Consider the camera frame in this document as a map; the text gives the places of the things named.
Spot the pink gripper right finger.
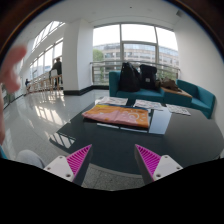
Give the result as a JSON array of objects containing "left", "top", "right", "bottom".
[{"left": 134, "top": 144, "right": 182, "bottom": 185}]

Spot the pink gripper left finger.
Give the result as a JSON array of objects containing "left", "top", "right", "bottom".
[{"left": 44, "top": 145, "right": 93, "bottom": 186}]

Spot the orange towel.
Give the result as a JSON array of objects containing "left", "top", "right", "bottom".
[{"left": 82, "top": 104, "right": 149, "bottom": 128}]

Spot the blurred bare hand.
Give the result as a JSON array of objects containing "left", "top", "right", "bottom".
[{"left": 0, "top": 45, "right": 28, "bottom": 94}]

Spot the grey trouser knee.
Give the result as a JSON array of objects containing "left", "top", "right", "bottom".
[{"left": 16, "top": 150, "right": 45, "bottom": 169}]

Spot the patterned paper sheet right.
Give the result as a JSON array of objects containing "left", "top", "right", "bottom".
[{"left": 167, "top": 104, "right": 190, "bottom": 116}]

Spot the patterned paper sheet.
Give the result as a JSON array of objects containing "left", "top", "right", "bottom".
[
  {"left": 134, "top": 99, "right": 163, "bottom": 111},
  {"left": 167, "top": 104, "right": 190, "bottom": 116},
  {"left": 98, "top": 96, "right": 128, "bottom": 105}
]

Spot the patterned paper sheet middle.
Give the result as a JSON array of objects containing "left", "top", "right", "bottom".
[{"left": 134, "top": 99, "right": 163, "bottom": 111}]

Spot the patterned paper sheet left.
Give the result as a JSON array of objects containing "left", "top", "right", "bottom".
[{"left": 98, "top": 96, "right": 128, "bottom": 105}]

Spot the teal sofa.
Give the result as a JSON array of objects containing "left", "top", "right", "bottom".
[{"left": 109, "top": 71, "right": 215, "bottom": 119}]

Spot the brown bag on sofa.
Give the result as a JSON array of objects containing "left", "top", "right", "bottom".
[{"left": 159, "top": 77, "right": 180, "bottom": 92}]

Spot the black backpack left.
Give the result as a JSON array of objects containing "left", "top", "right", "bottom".
[{"left": 119, "top": 62, "right": 140, "bottom": 92}]

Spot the black backpack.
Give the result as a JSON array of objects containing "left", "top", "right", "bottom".
[
  {"left": 119, "top": 62, "right": 140, "bottom": 92},
  {"left": 140, "top": 64, "right": 157, "bottom": 90}
]

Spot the wooden railing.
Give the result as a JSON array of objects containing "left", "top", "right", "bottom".
[{"left": 29, "top": 74, "right": 63, "bottom": 93}]

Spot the black backpack right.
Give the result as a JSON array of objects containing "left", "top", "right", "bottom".
[{"left": 140, "top": 64, "right": 157, "bottom": 90}]

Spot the seated person in blue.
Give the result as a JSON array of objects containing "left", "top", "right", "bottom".
[{"left": 25, "top": 79, "right": 31, "bottom": 93}]

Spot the standing person in dark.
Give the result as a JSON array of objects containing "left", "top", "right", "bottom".
[{"left": 49, "top": 57, "right": 62, "bottom": 88}]

